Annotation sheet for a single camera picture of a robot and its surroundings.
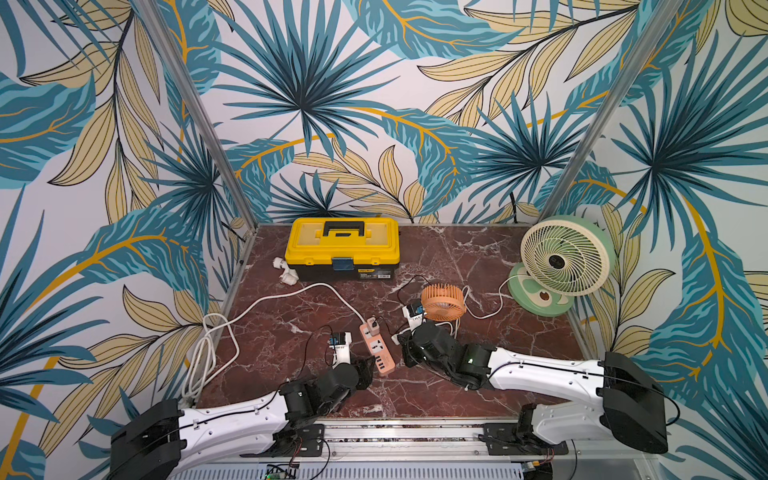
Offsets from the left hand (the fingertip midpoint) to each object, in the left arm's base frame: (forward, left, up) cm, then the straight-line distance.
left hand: (368, 363), depth 81 cm
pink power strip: (+2, -4, -2) cm, 5 cm away
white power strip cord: (+6, +45, -5) cm, 46 cm away
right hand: (+5, -8, +6) cm, 11 cm away
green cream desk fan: (+23, -52, +19) cm, 60 cm away
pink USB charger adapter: (+9, -1, +1) cm, 9 cm away
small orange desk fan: (+15, -21, +8) cm, 27 cm away
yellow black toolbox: (+31, +11, +11) cm, 34 cm away
